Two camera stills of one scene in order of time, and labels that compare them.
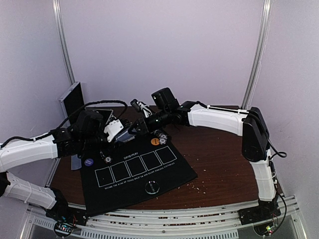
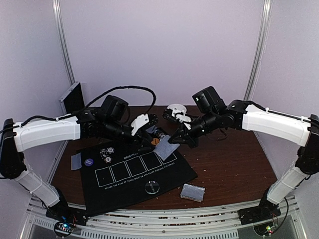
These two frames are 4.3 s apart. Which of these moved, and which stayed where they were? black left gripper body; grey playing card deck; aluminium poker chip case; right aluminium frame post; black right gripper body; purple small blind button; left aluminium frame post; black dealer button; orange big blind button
Moved: grey playing card deck; black left gripper body; black right gripper body
Stayed: purple small blind button; black dealer button; aluminium poker chip case; orange big blind button; right aluminium frame post; left aluminium frame post
